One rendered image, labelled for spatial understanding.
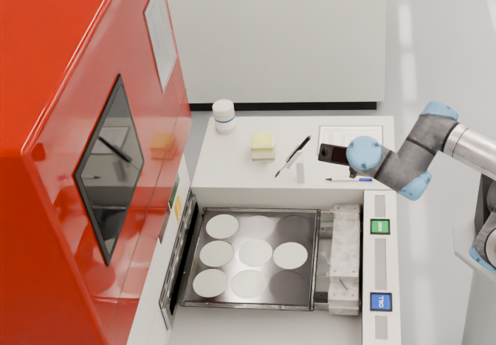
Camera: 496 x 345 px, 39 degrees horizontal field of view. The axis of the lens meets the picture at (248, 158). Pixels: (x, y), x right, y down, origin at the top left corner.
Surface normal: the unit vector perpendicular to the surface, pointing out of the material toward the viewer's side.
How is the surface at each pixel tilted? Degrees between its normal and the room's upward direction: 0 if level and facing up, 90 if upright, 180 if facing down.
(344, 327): 0
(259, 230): 0
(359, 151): 44
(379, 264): 0
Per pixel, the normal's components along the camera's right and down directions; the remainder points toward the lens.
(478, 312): -0.76, 0.49
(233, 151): -0.11, -0.75
